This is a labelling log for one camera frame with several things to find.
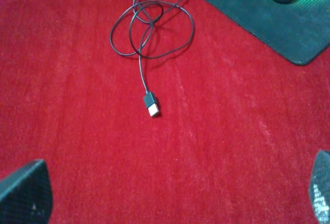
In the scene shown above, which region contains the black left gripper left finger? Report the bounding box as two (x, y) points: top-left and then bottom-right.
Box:
(1, 159), (53, 223)

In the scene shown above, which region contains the red table cloth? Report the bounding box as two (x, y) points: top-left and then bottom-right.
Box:
(1, 0), (329, 223)

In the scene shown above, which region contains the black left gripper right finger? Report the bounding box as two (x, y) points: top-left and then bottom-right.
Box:
(308, 150), (329, 223)

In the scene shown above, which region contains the black green Razer mouse pad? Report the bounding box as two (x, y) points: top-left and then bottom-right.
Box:
(205, 0), (329, 65)

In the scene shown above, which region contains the black mouse USB cable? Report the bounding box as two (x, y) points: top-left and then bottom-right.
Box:
(109, 0), (195, 118)

